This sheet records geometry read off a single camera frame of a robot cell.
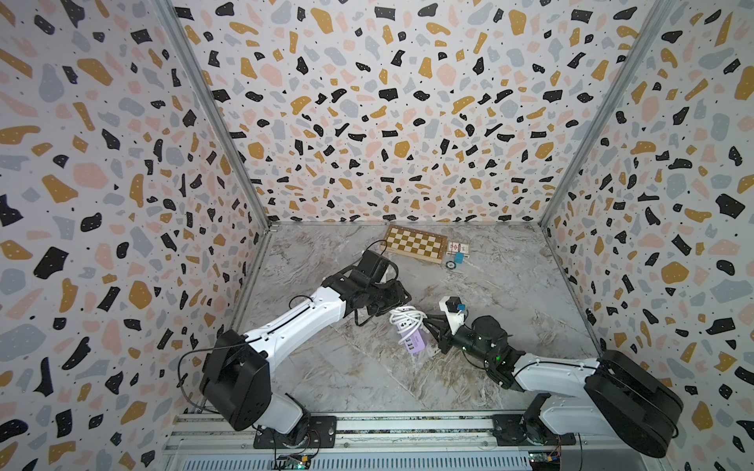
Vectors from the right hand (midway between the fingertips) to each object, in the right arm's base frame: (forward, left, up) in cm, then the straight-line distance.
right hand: (427, 320), depth 81 cm
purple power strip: (-6, +3, 0) cm, 7 cm away
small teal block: (+33, -14, -12) cm, 38 cm away
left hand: (+4, +5, +5) cm, 8 cm away
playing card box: (+37, -12, -12) cm, 40 cm away
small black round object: (+30, -11, -13) cm, 34 cm away
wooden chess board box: (+38, +3, -10) cm, 39 cm away
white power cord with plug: (-2, +5, +4) cm, 7 cm away
